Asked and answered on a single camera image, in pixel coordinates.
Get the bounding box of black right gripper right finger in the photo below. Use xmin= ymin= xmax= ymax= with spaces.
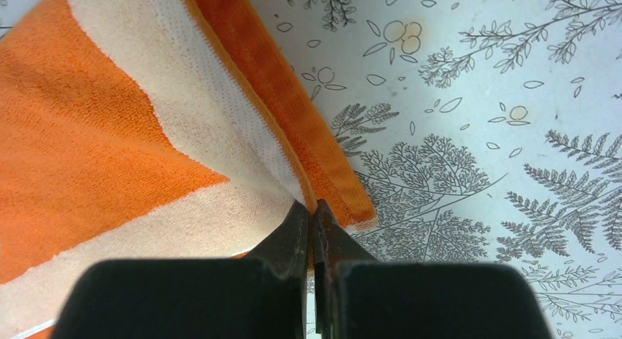
xmin=313 ymin=200 xmax=552 ymax=338

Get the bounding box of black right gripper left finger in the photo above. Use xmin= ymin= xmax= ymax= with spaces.
xmin=51 ymin=203 xmax=310 ymax=338

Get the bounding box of orange and cream towel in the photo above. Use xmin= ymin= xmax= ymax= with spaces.
xmin=1 ymin=0 xmax=376 ymax=338

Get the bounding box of floral patterned table mat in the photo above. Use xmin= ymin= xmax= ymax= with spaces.
xmin=0 ymin=0 xmax=622 ymax=339

